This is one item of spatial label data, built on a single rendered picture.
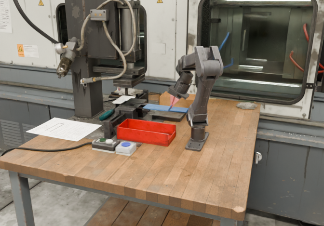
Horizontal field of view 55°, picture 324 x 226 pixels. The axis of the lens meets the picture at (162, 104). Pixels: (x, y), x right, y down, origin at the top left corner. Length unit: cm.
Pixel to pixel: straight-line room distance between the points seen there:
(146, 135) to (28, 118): 187
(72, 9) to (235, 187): 113
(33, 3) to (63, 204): 161
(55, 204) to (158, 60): 137
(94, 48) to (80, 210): 137
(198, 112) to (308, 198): 123
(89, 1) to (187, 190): 100
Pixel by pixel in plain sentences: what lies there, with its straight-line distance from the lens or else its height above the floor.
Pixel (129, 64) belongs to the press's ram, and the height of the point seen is 120.
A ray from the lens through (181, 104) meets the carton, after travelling 182.
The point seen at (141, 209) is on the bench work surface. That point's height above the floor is 22.
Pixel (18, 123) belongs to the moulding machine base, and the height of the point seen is 41.
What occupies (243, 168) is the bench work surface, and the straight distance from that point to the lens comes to 126.
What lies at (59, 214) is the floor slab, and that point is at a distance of 257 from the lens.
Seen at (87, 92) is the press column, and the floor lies 104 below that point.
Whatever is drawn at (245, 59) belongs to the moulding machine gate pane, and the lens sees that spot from 203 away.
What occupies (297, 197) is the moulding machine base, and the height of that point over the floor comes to 26.
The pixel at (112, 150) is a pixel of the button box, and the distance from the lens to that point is 134.
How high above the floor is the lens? 151
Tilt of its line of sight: 19 degrees down
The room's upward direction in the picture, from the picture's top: straight up
